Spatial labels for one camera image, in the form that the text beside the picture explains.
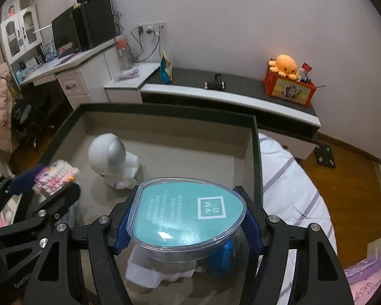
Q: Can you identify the white robot toy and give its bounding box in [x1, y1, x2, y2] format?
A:
[88, 133, 144, 189]

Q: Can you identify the clear bottle orange cap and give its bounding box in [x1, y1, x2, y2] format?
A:
[117, 35, 133, 70]

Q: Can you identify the pink storage box dark rim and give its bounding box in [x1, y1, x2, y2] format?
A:
[38, 102, 262, 305]

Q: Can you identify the black office chair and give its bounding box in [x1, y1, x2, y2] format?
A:
[11, 94, 56, 153]

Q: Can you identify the black computer tower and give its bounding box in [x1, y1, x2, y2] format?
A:
[73, 0, 116, 51]

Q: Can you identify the low black-topped cabinet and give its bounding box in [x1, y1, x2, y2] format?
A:
[140, 68, 321, 161]

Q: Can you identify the pink building block toy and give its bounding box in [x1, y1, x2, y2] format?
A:
[32, 160, 81, 197]

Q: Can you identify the row of books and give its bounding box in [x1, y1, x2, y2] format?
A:
[14, 49, 56, 81]

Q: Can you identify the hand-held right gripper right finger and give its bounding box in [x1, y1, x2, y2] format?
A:
[232, 186, 351, 305]

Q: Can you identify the blue white box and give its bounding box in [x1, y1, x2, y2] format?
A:
[43, 40, 56, 61]

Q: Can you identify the white glass-door cabinet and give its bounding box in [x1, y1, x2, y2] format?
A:
[0, 5, 43, 66]

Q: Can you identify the pink packet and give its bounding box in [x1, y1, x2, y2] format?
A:
[113, 68, 140, 81]

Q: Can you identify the blue yellow snack bag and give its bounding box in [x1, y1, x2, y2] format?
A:
[159, 49, 173, 85]

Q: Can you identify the white striped quilt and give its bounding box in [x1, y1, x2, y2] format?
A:
[257, 132, 337, 305]

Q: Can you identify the teal heart-shaped clear case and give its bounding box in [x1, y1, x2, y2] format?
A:
[126, 178, 247, 263]

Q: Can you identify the black computer monitor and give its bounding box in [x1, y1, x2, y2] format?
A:
[51, 6, 81, 54]

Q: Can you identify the pink printed blanket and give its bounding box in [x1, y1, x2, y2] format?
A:
[343, 254, 381, 305]

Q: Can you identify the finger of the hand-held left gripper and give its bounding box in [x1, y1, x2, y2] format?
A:
[0, 163, 51, 210]
[28, 182, 82, 230]

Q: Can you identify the orange octopus plush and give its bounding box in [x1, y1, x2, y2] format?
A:
[267, 54, 298, 81]

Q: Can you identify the white cloth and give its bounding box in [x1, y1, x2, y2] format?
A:
[125, 245, 197, 289]

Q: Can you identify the pink paper sheet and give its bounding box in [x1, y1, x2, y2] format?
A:
[52, 52, 75, 66]

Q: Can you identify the small figure with red card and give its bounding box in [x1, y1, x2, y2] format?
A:
[297, 61, 313, 84]

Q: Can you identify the black metal bracket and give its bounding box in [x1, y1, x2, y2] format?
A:
[314, 143, 336, 169]

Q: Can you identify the black power cable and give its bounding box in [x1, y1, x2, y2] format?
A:
[130, 27, 161, 70]

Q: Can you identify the blue plastic tube case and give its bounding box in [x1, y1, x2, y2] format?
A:
[208, 241, 234, 277]

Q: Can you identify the white desk with drawers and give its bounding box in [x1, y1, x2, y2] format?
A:
[17, 36, 124, 109]

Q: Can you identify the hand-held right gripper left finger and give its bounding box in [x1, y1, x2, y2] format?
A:
[24, 193, 137, 305]

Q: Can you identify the white wall power outlet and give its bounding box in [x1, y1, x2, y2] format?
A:
[136, 21, 167, 34]

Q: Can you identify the red printed crate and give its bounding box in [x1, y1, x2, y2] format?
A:
[263, 64, 317, 108]

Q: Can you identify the white side cabinet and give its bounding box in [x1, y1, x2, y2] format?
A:
[104, 62, 161, 104]

